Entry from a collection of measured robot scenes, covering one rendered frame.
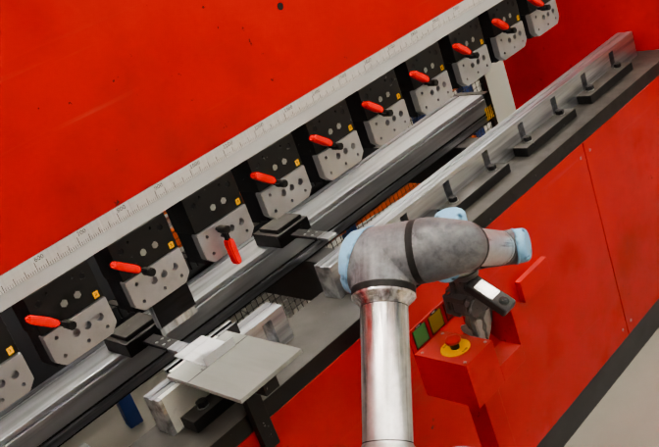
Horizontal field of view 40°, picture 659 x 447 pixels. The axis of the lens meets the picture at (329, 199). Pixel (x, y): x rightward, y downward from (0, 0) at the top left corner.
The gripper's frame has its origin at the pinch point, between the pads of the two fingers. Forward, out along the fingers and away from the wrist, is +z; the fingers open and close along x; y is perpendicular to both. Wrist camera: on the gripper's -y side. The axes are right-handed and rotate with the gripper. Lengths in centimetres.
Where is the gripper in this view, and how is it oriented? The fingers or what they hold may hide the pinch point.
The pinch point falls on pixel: (485, 340)
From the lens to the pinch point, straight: 223.8
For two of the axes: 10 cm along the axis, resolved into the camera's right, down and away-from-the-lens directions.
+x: -6.6, 4.7, -5.8
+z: 2.6, 8.8, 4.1
